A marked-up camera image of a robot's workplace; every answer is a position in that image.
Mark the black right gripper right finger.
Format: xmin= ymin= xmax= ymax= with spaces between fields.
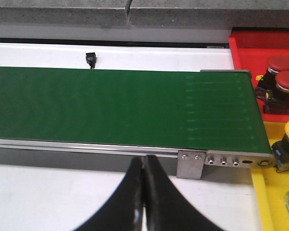
xmin=144 ymin=155 xmax=222 ymax=231

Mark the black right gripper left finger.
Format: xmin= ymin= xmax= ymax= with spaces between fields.
xmin=76 ymin=157 xmax=143 ymax=231

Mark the yellow mushroom push button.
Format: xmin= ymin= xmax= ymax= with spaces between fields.
xmin=272 ymin=121 xmax=289 ymax=173

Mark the red mushroom push button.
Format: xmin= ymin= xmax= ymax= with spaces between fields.
xmin=255 ymin=55 xmax=289 ymax=101

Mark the yellow plastic tray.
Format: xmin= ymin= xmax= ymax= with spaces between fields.
xmin=251 ymin=120 xmax=289 ymax=231

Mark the green conveyor belt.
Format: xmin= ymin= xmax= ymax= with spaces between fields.
xmin=0 ymin=67 xmax=270 ymax=153

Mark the red mushroom button yellow tab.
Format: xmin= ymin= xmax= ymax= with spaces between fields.
xmin=263 ymin=71 xmax=289 ymax=115

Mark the small black sensor connector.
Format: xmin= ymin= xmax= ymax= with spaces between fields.
xmin=86 ymin=52 xmax=97 ymax=69

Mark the red plastic tray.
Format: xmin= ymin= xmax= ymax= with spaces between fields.
xmin=227 ymin=31 xmax=289 ymax=124

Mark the grey speckled stone countertop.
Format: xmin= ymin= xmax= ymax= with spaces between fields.
xmin=0 ymin=0 xmax=289 ymax=29

